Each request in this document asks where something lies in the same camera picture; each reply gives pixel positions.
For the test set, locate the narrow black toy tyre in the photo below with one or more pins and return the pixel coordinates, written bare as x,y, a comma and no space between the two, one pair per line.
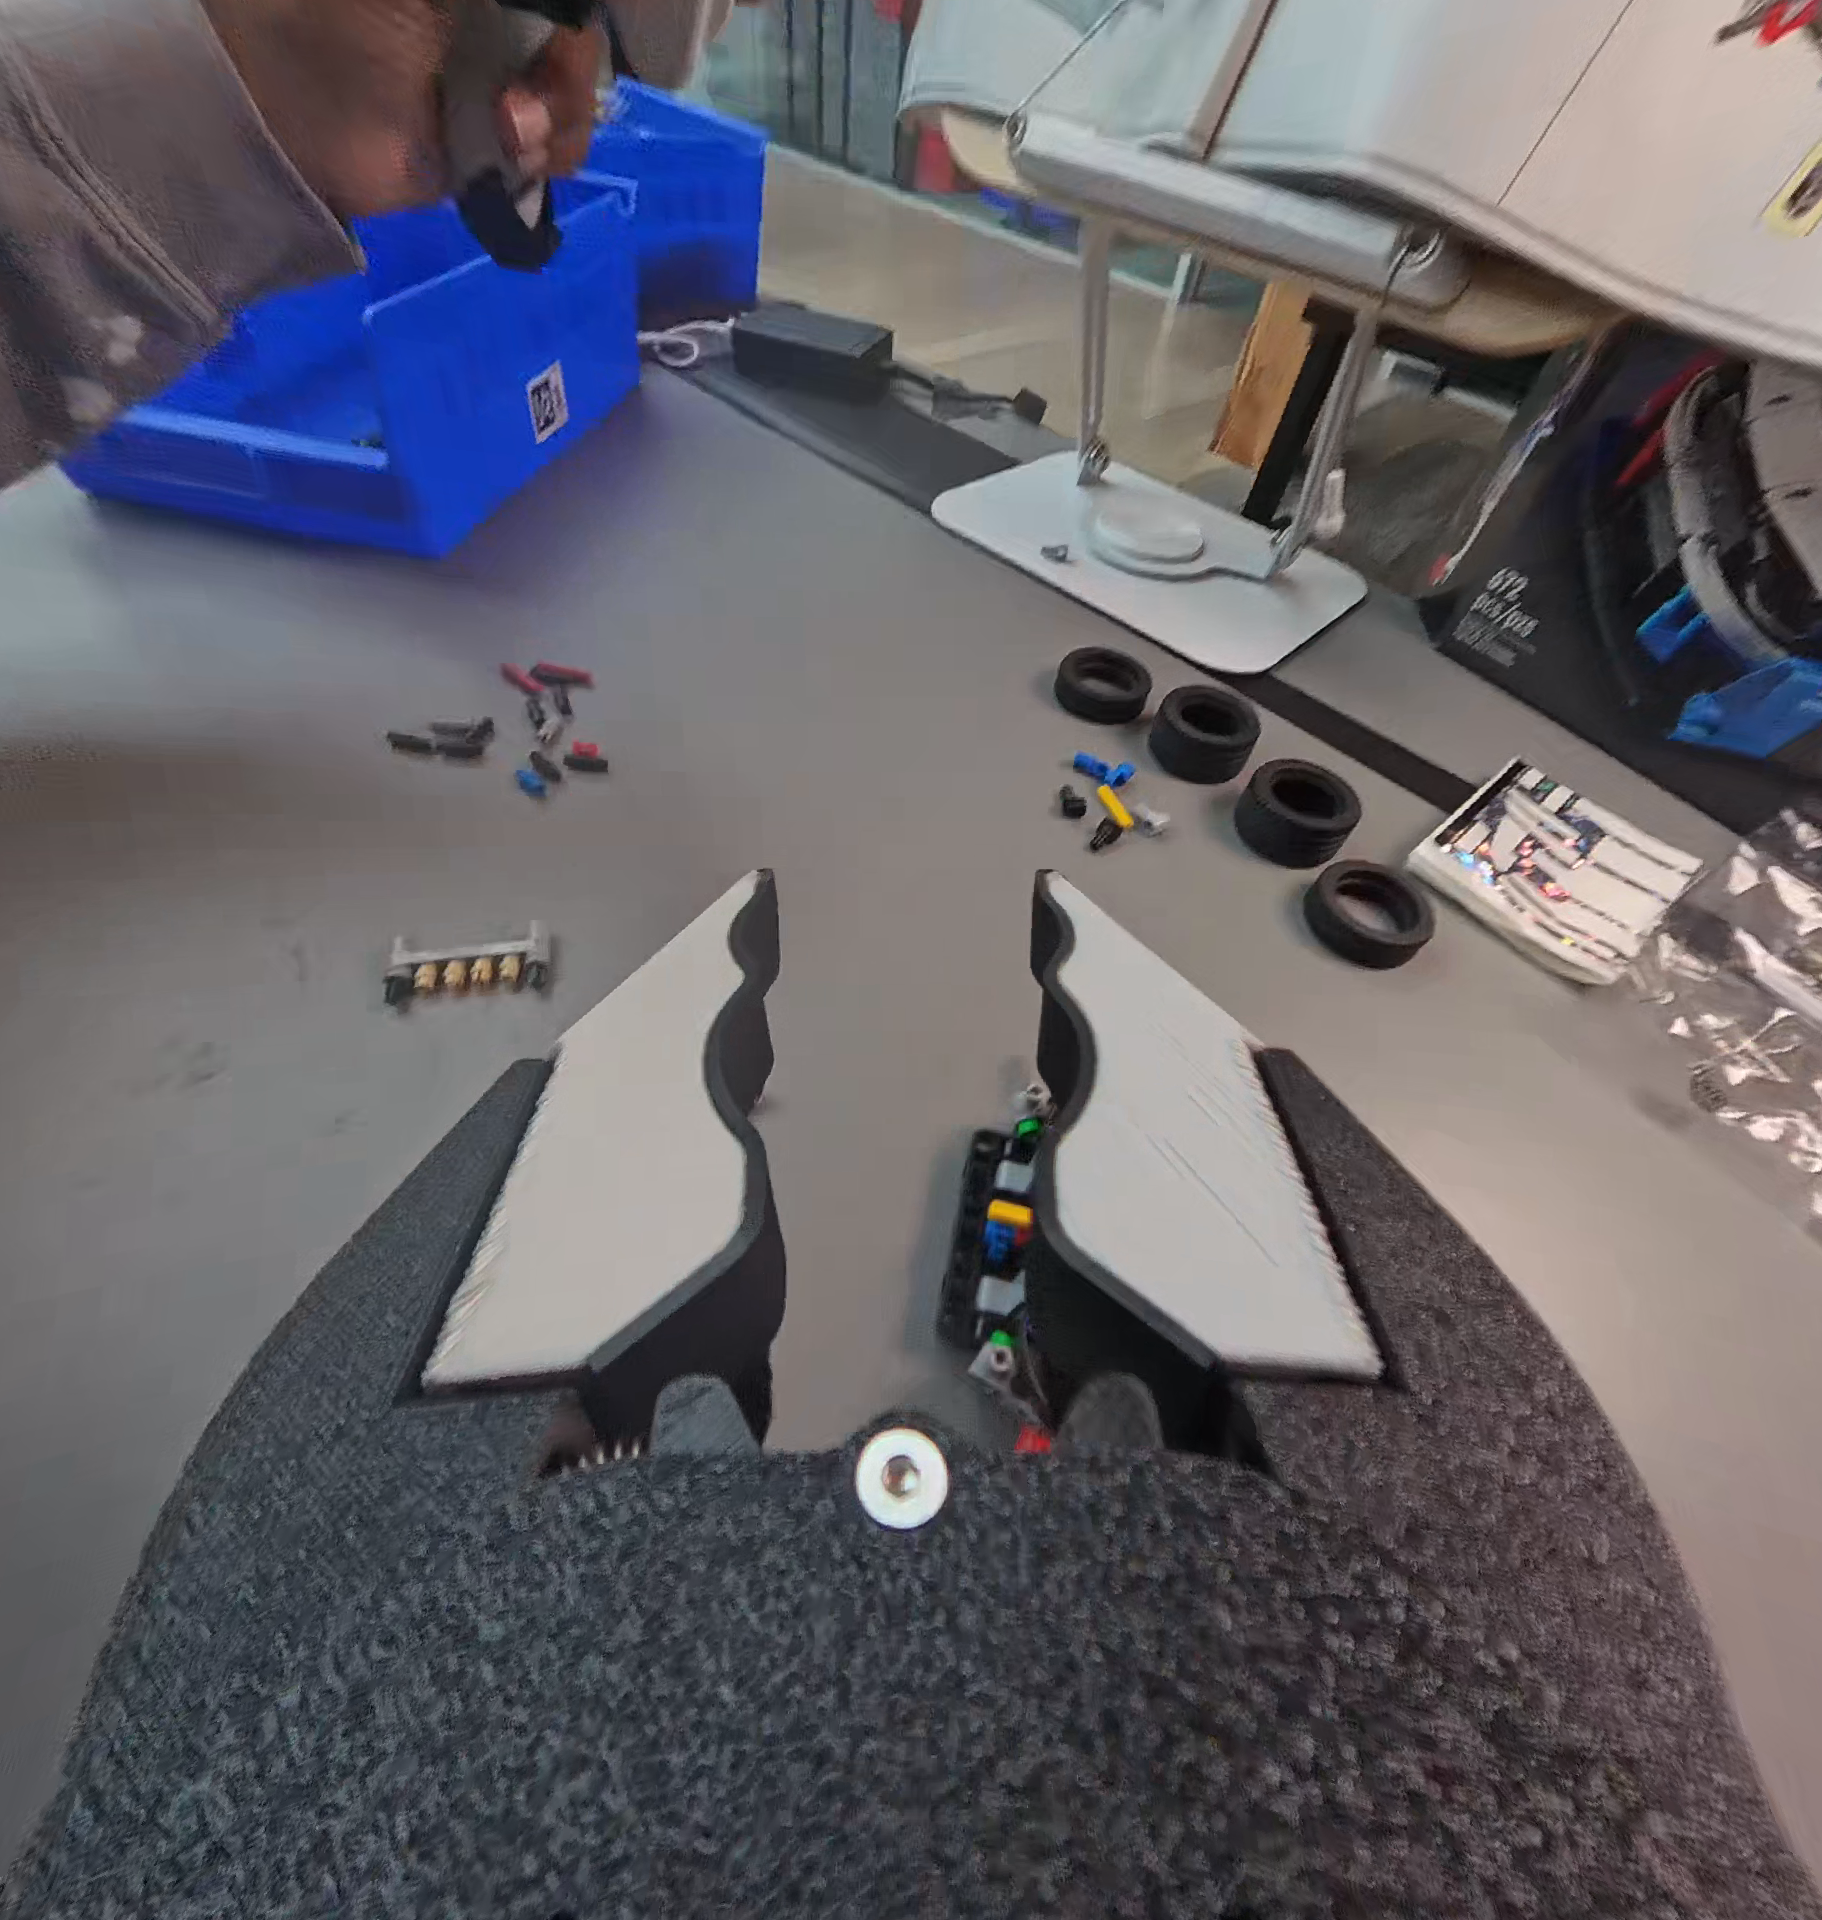
1067,692
1322,922

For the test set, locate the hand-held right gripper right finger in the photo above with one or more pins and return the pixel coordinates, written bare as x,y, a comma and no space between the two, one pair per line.
1211,1202

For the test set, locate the person's left hand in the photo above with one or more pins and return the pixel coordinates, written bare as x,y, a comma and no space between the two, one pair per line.
387,91

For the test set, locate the person's left forearm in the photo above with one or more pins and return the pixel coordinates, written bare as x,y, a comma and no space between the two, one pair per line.
100,227

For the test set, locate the grey toy beam with pins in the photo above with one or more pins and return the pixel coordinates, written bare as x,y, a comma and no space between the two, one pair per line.
467,967

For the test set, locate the clear plastic bag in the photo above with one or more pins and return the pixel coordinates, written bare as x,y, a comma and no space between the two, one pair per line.
1766,977

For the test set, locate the toy car set box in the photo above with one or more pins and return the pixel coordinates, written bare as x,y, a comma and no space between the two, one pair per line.
1602,527

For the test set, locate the blue storage bin white label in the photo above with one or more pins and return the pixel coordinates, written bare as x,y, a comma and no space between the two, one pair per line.
447,376

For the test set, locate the black power adapter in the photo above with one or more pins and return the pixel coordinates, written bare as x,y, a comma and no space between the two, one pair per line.
808,350

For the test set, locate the wide black toy tyre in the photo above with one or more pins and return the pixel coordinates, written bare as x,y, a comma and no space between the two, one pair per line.
1256,826
1169,743

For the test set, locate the grey desk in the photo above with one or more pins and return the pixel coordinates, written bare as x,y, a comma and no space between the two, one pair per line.
851,722

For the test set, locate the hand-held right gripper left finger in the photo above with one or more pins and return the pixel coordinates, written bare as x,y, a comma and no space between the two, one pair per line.
611,1202

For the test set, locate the shiny sticker sheet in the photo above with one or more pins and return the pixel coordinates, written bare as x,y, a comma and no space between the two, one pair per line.
1557,872

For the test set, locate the black toy chassis assembly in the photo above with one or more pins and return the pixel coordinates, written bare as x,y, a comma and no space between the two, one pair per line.
987,1202

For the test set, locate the pile of small connector pins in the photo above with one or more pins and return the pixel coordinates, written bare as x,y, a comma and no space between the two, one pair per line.
543,722

